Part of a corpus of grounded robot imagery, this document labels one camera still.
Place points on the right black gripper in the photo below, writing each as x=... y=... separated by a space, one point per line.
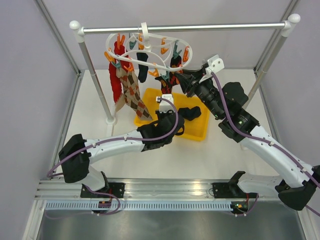
x=193 y=78

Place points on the small navy sock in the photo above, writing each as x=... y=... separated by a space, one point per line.
x=143 y=69

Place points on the white sock hanger frame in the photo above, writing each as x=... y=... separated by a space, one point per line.
x=160 y=49

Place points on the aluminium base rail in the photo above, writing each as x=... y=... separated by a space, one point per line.
x=138 y=189

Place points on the white slotted cable duct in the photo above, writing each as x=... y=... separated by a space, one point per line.
x=139 y=205

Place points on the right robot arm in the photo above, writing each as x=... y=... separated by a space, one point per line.
x=296 y=181

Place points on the black sock at rear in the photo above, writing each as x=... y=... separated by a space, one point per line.
x=176 y=62

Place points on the brown argyle sock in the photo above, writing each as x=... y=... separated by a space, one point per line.
x=132 y=96

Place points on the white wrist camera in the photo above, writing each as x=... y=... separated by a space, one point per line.
x=212 y=66
x=166 y=104

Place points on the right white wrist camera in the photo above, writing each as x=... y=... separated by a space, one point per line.
x=212 y=66

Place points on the beige argyle sock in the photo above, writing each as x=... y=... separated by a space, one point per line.
x=120 y=100

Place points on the silver clothes rail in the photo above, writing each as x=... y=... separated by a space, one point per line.
x=285 y=27

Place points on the red sock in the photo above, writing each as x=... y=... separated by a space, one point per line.
x=115 y=82

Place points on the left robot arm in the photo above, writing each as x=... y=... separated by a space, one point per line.
x=77 y=155

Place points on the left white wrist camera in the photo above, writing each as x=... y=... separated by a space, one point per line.
x=166 y=104

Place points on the yellow plastic tray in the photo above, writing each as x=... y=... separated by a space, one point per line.
x=195 y=129

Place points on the dark argyle sock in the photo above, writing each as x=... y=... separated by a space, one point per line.
x=167 y=84

